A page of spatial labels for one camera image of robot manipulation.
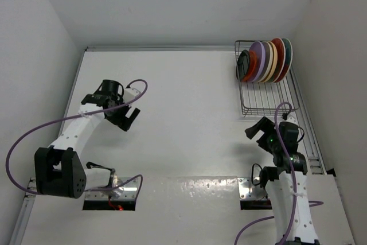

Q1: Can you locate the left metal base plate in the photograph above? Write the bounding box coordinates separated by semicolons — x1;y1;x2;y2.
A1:
84;176;140;202

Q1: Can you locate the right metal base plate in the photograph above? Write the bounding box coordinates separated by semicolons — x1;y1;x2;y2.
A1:
237;177;268;201

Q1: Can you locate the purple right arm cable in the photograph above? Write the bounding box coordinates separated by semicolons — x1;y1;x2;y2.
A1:
234;102;324;245

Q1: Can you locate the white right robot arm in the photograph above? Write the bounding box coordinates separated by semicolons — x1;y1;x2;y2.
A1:
245;116;320;244

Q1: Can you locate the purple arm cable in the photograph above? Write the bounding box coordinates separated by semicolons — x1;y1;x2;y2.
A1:
234;102;324;245
5;79;149;196

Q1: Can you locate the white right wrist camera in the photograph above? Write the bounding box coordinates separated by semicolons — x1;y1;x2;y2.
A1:
282;113;298;125

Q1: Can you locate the orange plate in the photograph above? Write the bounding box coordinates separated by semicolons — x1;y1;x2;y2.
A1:
242;50;257;81

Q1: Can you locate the black plate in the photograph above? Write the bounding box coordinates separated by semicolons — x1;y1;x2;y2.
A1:
236;50;250;81

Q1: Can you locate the wire dish rack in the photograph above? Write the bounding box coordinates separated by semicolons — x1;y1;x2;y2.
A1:
235;40;299;116

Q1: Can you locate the metal base plate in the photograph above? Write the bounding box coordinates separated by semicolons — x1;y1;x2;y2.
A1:
237;177;268;201
84;176;140;202

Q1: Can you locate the purple plate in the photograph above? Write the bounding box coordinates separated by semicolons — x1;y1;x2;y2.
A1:
249;41;266;82

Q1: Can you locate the red teal floral plate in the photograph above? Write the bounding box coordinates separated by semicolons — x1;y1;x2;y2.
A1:
282;38;293;79
271;38;286;83

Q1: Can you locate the cream bear plate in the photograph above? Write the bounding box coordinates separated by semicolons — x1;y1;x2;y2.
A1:
258;41;273;82

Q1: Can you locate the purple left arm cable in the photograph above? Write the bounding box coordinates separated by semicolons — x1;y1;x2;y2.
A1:
5;79;149;196

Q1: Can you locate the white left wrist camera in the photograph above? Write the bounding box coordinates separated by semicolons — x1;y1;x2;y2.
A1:
123;88;141;103

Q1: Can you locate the yellow plate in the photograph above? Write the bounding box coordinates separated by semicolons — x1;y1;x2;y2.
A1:
265;41;278;82

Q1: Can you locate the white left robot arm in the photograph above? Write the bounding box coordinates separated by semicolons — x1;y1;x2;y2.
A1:
34;80;142;199

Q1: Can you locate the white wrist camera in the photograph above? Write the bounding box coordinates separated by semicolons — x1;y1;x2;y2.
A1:
123;88;141;103
282;113;298;125

